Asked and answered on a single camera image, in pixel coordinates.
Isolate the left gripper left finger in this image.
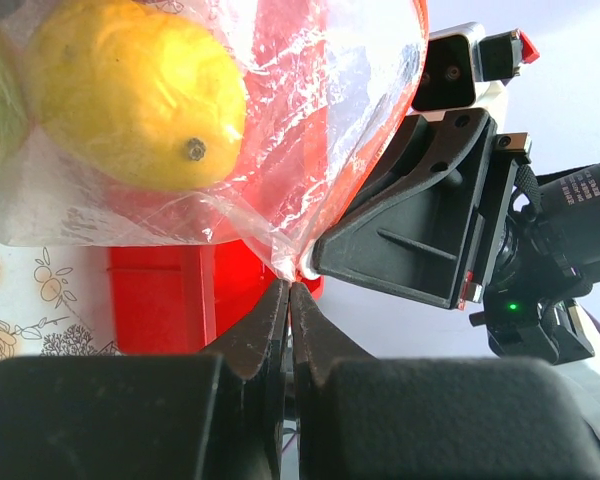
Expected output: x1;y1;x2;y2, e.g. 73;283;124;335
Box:
194;280;290;380

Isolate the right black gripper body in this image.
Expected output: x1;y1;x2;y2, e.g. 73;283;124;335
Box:
470;161;600;365

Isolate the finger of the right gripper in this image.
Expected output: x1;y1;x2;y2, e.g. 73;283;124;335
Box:
312;108;496;309

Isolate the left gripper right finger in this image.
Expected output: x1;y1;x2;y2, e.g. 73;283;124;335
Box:
290;283;380;388

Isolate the clear zip top bag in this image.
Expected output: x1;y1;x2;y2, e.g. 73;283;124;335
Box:
0;1;429;279

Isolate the yellow mango toy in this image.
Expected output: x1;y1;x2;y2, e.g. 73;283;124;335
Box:
25;1;247;192

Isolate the green yellow papaya toy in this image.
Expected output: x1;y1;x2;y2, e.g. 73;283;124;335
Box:
0;19;31;174

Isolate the red plastic tray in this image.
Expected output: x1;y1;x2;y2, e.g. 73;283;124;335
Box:
107;239;326;356

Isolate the floral table mat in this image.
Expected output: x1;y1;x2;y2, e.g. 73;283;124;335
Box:
0;244;121;361

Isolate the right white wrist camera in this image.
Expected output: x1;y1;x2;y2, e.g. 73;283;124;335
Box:
412;22;540;113

